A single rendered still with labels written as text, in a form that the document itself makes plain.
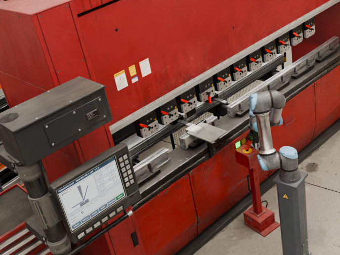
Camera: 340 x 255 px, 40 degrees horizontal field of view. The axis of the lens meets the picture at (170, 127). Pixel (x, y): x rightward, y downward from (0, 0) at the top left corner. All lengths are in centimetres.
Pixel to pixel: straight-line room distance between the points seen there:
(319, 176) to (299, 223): 120
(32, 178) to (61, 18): 83
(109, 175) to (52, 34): 78
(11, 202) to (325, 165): 293
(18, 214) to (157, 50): 144
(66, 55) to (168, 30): 94
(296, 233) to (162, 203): 100
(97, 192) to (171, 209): 124
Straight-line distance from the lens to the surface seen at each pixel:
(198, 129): 364
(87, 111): 229
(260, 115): 315
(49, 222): 252
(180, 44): 337
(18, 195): 354
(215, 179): 386
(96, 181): 242
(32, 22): 248
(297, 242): 368
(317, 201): 441
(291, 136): 458
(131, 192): 259
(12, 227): 326
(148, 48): 318
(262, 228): 411
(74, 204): 240
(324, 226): 417
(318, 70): 469
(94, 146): 282
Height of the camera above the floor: 283
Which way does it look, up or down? 29 degrees down
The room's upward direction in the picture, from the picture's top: 12 degrees counter-clockwise
